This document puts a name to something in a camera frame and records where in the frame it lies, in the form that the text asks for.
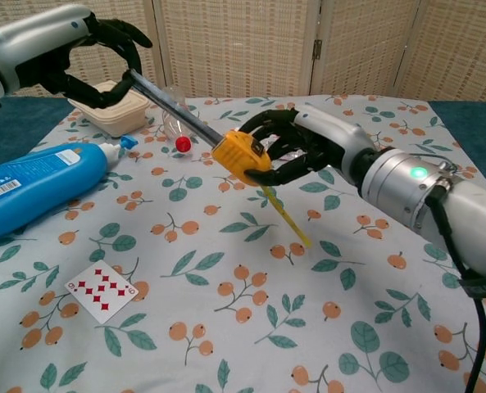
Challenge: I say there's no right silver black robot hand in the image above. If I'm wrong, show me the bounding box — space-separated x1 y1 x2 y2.
238 104 381 186

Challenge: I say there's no blue pump detergent bottle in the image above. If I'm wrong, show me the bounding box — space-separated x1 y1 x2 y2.
0 134 139 242

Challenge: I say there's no beige lidded food container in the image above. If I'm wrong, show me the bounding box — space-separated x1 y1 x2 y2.
72 80 152 138

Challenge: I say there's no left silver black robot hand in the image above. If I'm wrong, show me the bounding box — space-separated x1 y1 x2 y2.
0 3 153 110

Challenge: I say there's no yellow tape measure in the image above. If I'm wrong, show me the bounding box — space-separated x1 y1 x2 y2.
125 68 313 249

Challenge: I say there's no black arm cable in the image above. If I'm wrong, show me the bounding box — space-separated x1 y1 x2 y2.
425 161 486 393

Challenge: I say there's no nine of diamonds card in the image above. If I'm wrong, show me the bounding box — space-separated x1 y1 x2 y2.
64 260 140 326

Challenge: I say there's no clear bottle red cap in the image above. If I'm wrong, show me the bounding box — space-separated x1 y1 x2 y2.
160 84 198 156

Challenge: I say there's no floral print tablecloth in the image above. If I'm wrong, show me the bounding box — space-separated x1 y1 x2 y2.
0 94 486 393

